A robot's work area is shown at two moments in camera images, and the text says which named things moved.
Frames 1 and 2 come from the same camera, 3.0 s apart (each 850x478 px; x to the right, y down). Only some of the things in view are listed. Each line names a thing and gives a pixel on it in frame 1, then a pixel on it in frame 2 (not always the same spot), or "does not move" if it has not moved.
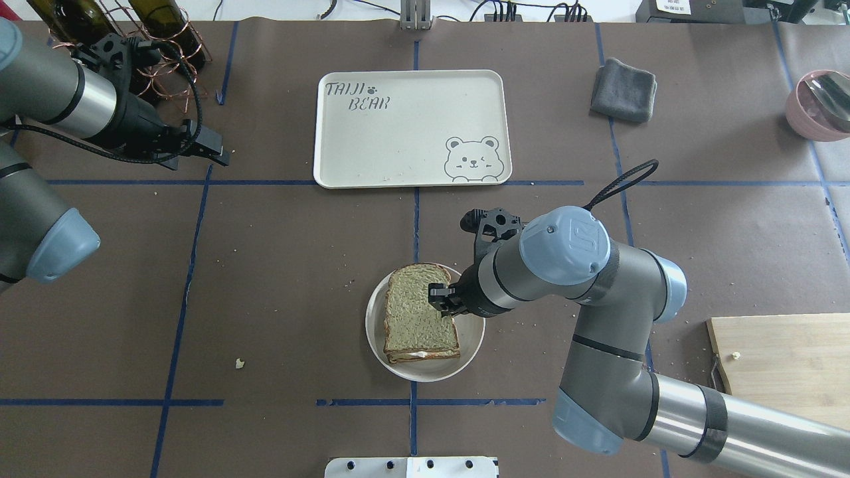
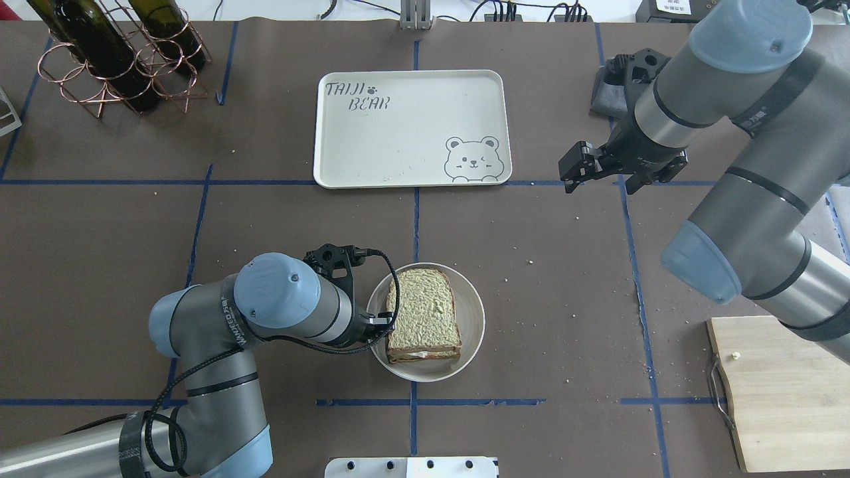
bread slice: [396, 357] does not move
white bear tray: [402, 128] does not move
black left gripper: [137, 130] to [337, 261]
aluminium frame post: [415, 15] does not move
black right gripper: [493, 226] to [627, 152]
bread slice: [412, 322] does not move
